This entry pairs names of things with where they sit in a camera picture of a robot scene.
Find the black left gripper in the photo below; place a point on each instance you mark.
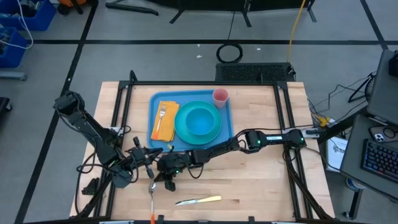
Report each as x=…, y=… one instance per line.
x=136, y=157

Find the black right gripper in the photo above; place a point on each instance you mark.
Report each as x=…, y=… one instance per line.
x=174, y=161

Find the yellow cloth napkin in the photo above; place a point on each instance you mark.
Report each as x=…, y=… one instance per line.
x=169, y=124

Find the teal plastic plate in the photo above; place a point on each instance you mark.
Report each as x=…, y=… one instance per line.
x=182, y=130

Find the blue plastic bowl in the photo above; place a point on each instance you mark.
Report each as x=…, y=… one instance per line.
x=200, y=121

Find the blue plastic tray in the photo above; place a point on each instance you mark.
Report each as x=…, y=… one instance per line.
x=186, y=95

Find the pink plastic cup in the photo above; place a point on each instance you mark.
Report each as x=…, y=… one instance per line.
x=220, y=96

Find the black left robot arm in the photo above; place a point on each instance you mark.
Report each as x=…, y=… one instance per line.
x=90, y=130

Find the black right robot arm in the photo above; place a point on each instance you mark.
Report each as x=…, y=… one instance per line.
x=267, y=140

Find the black clamp block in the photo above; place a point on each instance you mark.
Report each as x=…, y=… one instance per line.
x=91, y=187

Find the black perforated computer case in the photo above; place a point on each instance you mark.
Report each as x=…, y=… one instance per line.
x=255, y=72

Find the black floor object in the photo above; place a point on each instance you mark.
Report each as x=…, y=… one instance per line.
x=3, y=105

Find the grey floor bar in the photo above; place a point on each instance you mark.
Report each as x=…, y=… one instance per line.
x=12, y=75

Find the black folding partition screen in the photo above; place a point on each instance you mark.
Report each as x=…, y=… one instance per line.
x=217, y=3

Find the orange object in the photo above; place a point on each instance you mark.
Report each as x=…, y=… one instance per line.
x=71, y=2

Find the small blue storage bin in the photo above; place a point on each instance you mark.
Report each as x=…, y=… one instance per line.
x=12, y=53

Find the large blue storage bin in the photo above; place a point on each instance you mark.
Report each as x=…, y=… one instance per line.
x=40, y=18

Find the white printed booklet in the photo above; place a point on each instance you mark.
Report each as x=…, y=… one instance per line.
x=335, y=152

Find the roll of tape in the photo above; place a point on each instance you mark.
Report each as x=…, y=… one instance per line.
x=353, y=184

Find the grey desk top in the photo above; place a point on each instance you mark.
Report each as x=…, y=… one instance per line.
x=382, y=93
x=354, y=149

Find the black backlit keyboard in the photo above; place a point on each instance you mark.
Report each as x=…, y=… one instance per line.
x=381, y=160

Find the smartphone in clear case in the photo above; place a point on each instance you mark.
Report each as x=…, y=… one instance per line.
x=384, y=133

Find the black desk device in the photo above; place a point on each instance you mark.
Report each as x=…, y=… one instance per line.
x=393, y=63

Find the black frame bracket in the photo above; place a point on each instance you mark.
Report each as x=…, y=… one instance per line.
x=251, y=219
x=160, y=218

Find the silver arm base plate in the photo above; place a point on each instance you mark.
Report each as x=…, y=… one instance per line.
x=312, y=133

